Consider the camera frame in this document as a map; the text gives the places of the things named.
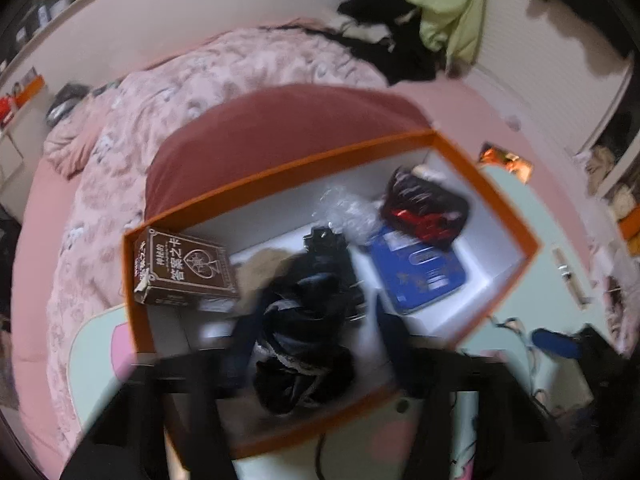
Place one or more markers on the clear plastic wrap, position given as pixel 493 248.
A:
pixel 350 215

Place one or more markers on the grey round item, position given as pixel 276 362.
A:
pixel 65 105

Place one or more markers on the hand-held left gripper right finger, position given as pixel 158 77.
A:
pixel 396 350

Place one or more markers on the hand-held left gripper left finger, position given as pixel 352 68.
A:
pixel 242 347

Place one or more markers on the small orange box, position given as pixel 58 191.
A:
pixel 32 89

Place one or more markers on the black bag with red print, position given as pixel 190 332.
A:
pixel 425 200

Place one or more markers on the orange cardboard box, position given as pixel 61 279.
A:
pixel 141 327

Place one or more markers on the dark red pillow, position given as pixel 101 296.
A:
pixel 280 125

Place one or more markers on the black lace cloth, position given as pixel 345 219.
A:
pixel 300 360

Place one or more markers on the brown card box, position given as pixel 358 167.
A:
pixel 190 270

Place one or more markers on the pink bed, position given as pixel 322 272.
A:
pixel 500 105

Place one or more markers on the pile of black clothes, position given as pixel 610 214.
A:
pixel 380 0

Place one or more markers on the light green garment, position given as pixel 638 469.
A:
pixel 450 5

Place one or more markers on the beige fluffy ball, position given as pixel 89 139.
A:
pixel 262 265

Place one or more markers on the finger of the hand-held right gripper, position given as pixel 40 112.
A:
pixel 555 343

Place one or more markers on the blue tin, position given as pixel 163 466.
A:
pixel 420 270

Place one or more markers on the black plastic bag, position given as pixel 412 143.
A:
pixel 305 282

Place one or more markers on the pink floral blanket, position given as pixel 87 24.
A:
pixel 175 90

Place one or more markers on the white louvered closet door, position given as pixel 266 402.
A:
pixel 550 75

